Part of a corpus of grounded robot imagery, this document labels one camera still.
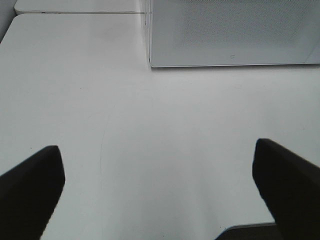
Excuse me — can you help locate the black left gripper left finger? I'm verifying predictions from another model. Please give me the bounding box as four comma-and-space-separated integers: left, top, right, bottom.
0, 145, 66, 240

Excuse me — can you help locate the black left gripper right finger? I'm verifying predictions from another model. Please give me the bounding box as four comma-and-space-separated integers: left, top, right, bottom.
252, 138, 320, 240

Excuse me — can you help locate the white microwave door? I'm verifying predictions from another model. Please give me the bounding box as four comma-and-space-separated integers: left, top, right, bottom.
147, 0, 320, 68

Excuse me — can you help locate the white microwave oven body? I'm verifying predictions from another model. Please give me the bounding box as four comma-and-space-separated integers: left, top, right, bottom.
138, 0, 152, 68

